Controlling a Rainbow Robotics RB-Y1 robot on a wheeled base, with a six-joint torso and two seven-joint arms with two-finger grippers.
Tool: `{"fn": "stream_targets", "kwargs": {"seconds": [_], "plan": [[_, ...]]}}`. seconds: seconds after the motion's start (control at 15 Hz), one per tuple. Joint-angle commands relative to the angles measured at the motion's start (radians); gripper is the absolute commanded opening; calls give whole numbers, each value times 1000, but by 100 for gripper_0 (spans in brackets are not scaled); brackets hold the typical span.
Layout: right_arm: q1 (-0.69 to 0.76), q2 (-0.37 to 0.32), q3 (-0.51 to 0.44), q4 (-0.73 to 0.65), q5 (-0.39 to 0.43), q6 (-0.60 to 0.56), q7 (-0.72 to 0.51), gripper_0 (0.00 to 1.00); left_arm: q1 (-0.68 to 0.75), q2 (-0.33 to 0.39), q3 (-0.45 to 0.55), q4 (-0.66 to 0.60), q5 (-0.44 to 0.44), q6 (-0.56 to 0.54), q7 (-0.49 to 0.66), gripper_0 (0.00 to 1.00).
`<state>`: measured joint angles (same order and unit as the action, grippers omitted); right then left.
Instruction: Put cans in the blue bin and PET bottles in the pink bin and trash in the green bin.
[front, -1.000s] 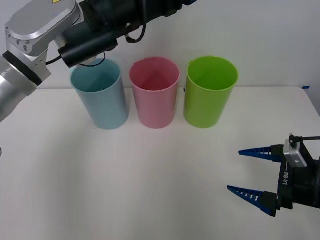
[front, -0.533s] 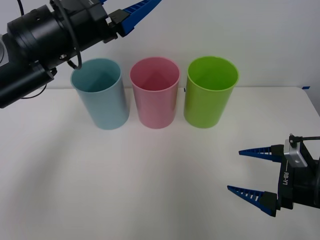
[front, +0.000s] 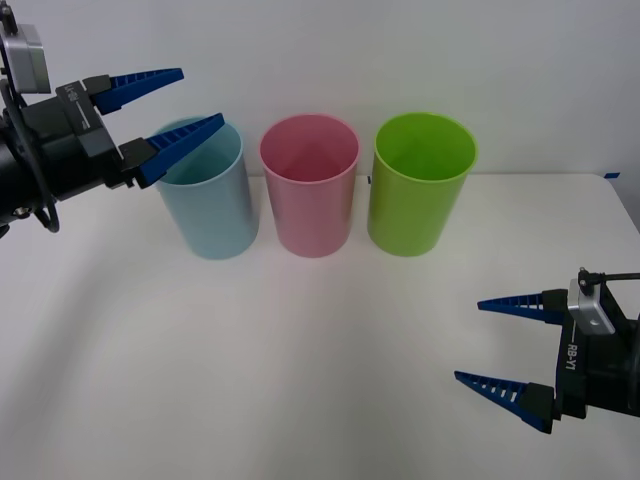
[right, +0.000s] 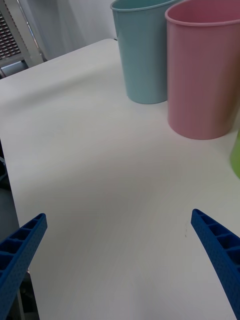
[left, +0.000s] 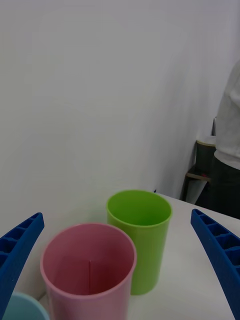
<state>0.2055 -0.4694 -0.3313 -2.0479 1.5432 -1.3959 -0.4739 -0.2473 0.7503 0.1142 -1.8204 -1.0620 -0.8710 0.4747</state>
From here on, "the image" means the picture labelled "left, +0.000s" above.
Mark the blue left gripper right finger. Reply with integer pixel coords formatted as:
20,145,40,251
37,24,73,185
190,208,240,320

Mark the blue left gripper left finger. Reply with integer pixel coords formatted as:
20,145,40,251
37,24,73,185
0,212,45,312

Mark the pale blue plastic bin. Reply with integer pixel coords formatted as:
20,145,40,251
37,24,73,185
0,291,51,320

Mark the green plastic bin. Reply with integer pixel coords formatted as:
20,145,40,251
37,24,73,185
106,189,173,296

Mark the pink plastic bin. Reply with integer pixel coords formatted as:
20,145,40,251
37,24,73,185
39,223,138,320

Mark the dark shelf stand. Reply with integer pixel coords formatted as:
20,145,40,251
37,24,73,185
181,139,217,204

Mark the person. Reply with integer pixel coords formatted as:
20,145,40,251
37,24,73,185
209,59,240,221

